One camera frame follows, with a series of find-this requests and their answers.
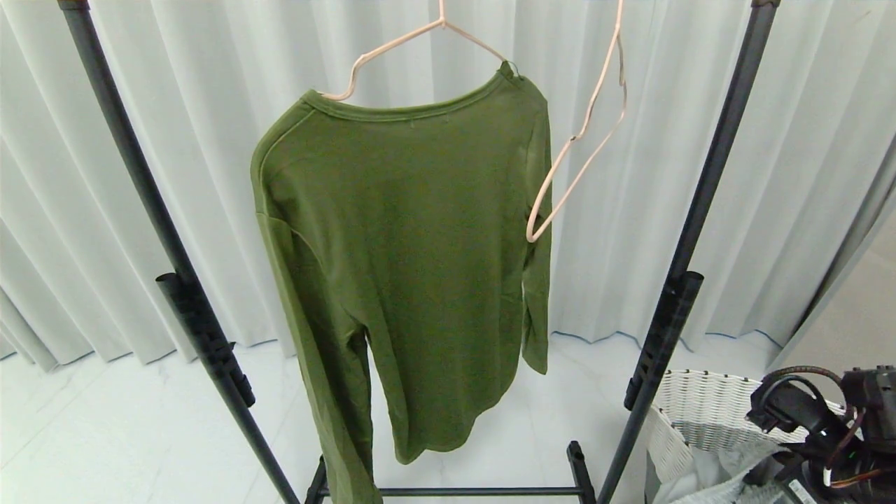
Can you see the pale grey garment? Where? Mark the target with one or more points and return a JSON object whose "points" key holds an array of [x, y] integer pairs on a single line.
{"points": [[714, 476]]}

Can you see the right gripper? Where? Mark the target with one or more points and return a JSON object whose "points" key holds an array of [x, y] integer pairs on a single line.
{"points": [[798, 490]]}

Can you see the white laundry basket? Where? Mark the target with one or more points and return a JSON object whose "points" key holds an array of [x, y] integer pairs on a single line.
{"points": [[700, 406]]}

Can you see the white curtain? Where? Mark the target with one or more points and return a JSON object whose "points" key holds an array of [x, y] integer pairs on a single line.
{"points": [[210, 175]]}

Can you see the black clothes rack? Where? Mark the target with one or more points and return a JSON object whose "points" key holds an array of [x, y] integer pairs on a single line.
{"points": [[124, 140]]}

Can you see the pink clothes hanger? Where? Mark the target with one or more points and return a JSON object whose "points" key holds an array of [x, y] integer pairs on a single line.
{"points": [[442, 10], [619, 21]]}

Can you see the olive green printed T-shirt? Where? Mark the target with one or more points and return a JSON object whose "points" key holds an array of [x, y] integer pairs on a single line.
{"points": [[406, 245]]}

